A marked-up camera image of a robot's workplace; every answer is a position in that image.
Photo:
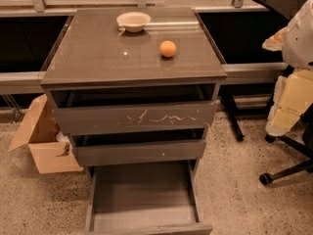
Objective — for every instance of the grey top drawer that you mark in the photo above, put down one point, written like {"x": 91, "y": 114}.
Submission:
{"x": 135, "y": 118}

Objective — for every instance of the grey middle drawer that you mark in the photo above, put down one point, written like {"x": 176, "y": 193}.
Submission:
{"x": 139, "y": 153}

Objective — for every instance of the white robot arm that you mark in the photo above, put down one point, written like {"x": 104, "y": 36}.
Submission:
{"x": 298, "y": 42}

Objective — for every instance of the brown cardboard box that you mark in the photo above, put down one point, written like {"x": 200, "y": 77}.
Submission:
{"x": 40, "y": 132}

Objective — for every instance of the orange fruit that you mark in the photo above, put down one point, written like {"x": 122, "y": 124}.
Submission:
{"x": 167, "y": 48}

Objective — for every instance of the white paper bowl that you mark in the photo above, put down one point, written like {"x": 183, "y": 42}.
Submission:
{"x": 133, "y": 21}

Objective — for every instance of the grey drawer cabinet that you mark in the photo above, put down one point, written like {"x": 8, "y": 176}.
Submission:
{"x": 99, "y": 64}

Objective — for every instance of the grey drawer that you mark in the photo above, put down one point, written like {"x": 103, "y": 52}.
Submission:
{"x": 139, "y": 153}
{"x": 135, "y": 118}
{"x": 145, "y": 199}

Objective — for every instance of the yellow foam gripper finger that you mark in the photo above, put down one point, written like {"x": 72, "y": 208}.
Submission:
{"x": 293, "y": 95}
{"x": 275, "y": 42}

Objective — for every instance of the grey bottom drawer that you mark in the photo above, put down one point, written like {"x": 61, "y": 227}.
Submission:
{"x": 145, "y": 199}

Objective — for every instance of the black side table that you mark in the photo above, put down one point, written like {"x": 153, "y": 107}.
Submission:
{"x": 248, "y": 80}

